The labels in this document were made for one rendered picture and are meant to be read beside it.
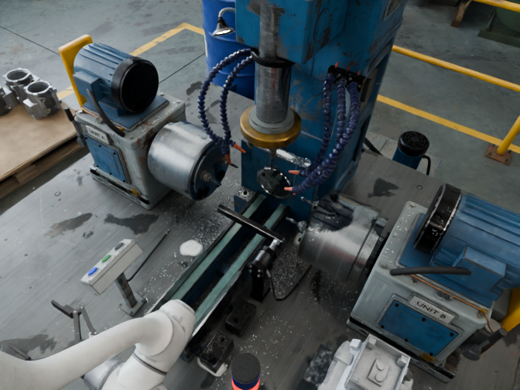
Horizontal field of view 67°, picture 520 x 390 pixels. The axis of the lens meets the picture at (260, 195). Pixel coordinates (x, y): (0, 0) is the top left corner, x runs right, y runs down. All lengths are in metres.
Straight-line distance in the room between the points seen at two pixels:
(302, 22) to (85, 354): 0.80
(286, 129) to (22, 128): 2.56
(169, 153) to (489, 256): 0.98
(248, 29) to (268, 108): 0.21
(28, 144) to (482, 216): 2.88
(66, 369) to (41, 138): 2.53
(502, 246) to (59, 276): 1.36
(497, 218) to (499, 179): 2.35
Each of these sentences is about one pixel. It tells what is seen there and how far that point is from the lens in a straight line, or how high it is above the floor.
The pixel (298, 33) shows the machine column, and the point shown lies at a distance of 0.93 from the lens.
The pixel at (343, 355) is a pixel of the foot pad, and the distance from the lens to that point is 1.05.
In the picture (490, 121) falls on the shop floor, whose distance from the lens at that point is 3.91.
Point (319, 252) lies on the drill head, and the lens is 1.17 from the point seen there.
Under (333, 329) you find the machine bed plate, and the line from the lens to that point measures 1.37.
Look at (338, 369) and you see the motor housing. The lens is 1.05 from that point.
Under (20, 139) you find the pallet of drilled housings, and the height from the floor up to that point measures 0.15.
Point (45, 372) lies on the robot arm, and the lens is 0.82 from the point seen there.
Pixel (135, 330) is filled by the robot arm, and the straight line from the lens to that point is 0.94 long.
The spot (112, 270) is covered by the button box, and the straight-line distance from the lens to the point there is 1.19.
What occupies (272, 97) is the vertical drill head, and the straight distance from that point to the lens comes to 1.05.
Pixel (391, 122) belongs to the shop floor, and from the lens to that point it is 3.51.
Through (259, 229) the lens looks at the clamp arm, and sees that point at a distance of 1.25.
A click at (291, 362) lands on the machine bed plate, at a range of 1.31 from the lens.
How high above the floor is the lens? 2.05
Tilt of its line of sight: 49 degrees down
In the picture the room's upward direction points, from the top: 3 degrees clockwise
